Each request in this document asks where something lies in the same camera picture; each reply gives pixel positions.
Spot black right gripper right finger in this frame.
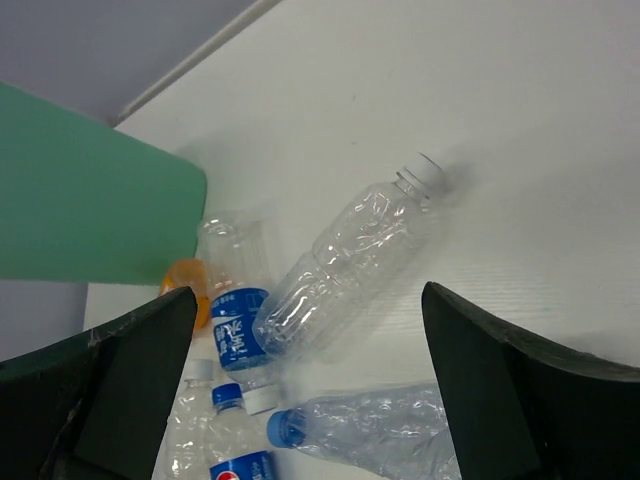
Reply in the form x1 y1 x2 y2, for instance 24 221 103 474
421 282 639 479

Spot crushed clear bottle blue cap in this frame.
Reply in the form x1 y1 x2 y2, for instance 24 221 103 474
266 382 462 479

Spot slim clear bottle white cap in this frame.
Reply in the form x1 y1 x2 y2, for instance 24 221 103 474
163 359 214 479

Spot pepsi label bottle blue cap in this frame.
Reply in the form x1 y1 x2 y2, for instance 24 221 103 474
204 383 278 480

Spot large clear bottle white cap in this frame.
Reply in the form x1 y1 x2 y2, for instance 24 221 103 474
253 154 446 359

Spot green plastic bin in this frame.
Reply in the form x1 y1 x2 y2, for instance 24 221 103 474
1 85 207 285

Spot blue label water bottle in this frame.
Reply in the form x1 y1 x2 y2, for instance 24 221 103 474
198 210 279 415

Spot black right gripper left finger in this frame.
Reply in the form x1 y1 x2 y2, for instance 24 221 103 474
1 288 197 479

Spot orange juice bottle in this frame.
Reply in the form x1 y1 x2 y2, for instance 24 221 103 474
159 258 210 330

